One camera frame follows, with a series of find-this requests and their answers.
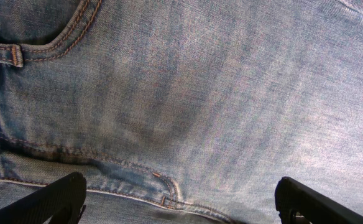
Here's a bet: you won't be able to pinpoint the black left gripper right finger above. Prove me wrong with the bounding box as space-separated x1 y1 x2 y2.
275 177 363 224

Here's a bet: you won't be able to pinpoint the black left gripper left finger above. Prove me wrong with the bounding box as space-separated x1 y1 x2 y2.
0 172 86 224

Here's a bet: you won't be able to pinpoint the light blue denim jeans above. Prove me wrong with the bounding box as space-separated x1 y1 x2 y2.
0 0 363 223

